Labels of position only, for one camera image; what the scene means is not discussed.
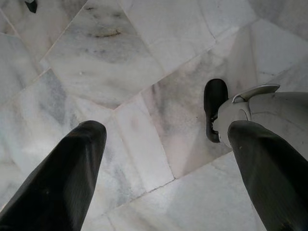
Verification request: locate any black robot left foot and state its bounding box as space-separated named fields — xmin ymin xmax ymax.
xmin=204 ymin=78 xmax=229 ymax=143

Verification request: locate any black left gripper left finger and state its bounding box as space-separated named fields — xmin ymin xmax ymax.
xmin=0 ymin=119 xmax=107 ymax=231

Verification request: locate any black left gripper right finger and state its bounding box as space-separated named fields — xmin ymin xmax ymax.
xmin=227 ymin=120 xmax=308 ymax=231

